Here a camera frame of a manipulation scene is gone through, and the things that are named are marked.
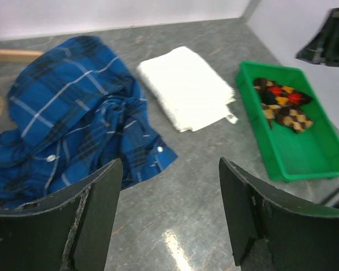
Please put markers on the white folded towel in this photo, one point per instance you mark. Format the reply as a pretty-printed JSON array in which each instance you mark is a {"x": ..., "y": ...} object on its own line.
[{"x": 190, "y": 92}]

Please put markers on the wooden drying rack frame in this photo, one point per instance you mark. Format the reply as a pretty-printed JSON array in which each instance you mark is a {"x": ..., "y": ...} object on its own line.
[{"x": 19, "y": 56}]

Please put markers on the brown yellow argyle sock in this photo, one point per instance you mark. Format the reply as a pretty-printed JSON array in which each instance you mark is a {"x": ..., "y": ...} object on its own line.
[{"x": 287, "y": 116}]

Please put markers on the black red argyle sock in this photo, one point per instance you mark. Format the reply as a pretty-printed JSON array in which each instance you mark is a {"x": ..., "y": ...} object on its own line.
[{"x": 283, "y": 96}]

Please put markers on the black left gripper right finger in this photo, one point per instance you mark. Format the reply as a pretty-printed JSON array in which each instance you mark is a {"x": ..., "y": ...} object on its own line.
[{"x": 296, "y": 234}]

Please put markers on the blue plaid shirt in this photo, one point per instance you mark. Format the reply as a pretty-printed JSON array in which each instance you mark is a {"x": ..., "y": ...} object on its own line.
[{"x": 76, "y": 108}]

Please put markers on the green plastic tray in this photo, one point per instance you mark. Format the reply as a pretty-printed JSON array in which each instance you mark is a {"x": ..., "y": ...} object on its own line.
[{"x": 294, "y": 135}]

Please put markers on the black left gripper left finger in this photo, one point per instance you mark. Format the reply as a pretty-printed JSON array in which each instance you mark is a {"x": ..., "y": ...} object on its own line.
[{"x": 66, "y": 230}]

